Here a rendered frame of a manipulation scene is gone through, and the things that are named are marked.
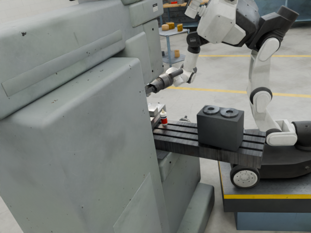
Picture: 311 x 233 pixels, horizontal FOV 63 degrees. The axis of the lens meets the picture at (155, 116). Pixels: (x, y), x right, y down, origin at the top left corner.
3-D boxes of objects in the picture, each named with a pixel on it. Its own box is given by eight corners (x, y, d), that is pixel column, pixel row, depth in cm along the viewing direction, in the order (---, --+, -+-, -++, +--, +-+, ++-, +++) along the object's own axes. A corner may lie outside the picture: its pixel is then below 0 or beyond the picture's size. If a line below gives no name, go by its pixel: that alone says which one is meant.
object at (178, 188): (169, 171, 243) (161, 118, 214) (202, 178, 229) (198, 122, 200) (126, 244, 183) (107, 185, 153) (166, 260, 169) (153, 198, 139)
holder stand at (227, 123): (206, 131, 152) (205, 102, 142) (243, 139, 141) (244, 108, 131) (197, 142, 144) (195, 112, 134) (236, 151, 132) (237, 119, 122)
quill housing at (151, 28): (136, 71, 159) (126, 18, 143) (166, 72, 150) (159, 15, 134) (120, 83, 145) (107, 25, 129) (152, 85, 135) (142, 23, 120)
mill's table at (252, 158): (98, 119, 203) (95, 110, 199) (264, 143, 148) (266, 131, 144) (79, 135, 185) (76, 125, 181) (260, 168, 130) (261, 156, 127)
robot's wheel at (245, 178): (258, 183, 184) (259, 162, 174) (259, 188, 179) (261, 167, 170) (229, 184, 187) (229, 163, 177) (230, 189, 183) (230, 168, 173)
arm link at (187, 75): (170, 80, 174) (177, 81, 192) (183, 85, 171) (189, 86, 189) (176, 65, 172) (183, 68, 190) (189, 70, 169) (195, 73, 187)
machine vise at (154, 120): (148, 110, 186) (146, 97, 181) (166, 112, 180) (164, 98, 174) (123, 137, 160) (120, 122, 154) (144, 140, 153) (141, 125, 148)
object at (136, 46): (116, 78, 144) (105, 32, 131) (154, 80, 133) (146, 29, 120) (96, 92, 130) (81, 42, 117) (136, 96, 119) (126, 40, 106)
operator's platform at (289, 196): (299, 168, 243) (306, 135, 224) (333, 232, 185) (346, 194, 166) (216, 170, 257) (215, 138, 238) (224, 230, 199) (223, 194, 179)
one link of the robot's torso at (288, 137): (287, 131, 197) (289, 117, 190) (296, 147, 180) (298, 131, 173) (259, 132, 201) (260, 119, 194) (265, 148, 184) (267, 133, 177)
